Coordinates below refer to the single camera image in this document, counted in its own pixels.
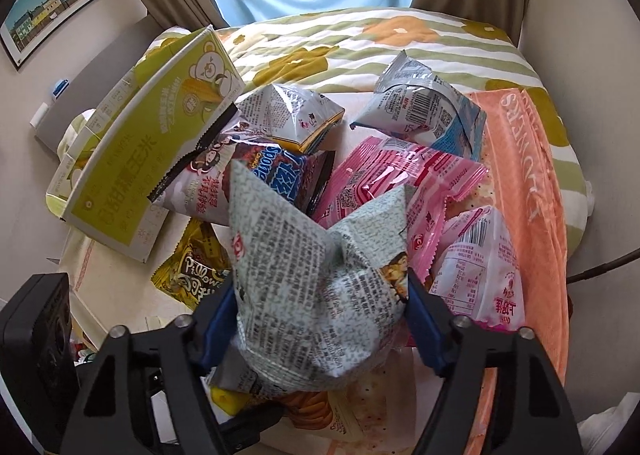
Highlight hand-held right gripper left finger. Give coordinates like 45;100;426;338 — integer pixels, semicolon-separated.
60;277;240;455

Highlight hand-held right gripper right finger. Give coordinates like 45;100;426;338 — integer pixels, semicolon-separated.
406;266;585;455

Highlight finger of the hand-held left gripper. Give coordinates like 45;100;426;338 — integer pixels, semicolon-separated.
216;406;287;446

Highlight yellow pillow snack bag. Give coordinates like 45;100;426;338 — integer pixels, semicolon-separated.
150;219;235;312

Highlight pink white snack bag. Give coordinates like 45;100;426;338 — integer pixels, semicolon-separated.
429;205;526;334

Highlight pale mint text-printed snack bag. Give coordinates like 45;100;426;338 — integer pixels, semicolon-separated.
227;158;418;393

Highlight brown purple snack packet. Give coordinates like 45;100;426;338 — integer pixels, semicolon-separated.
147;102;263;226

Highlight pink striped multipack packet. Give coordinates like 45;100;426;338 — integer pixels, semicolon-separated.
310;135;490;288

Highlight dark snack bag white back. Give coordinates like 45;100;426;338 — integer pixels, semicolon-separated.
235;142;337;216

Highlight yellow-green cardboard box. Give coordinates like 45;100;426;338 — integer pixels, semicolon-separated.
47;25;246;263

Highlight silver snack bag yellow front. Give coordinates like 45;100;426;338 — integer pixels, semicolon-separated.
235;84;347;156

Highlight cream biscuit packet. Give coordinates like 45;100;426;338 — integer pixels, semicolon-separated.
277;360;418;442

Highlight orange towel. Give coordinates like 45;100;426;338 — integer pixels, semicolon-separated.
467;86;572;441

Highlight white cloth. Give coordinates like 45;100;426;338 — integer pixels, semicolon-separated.
576;391;640;455

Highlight silver blue snack bag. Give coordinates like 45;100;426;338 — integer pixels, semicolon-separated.
349;50;488;163

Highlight green striped floral blanket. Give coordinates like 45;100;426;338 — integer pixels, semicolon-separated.
142;8;587;256

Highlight black cable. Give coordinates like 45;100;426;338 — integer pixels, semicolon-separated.
566;246;640;286

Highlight framed wall picture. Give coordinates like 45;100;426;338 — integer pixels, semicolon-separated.
0;0;109;72

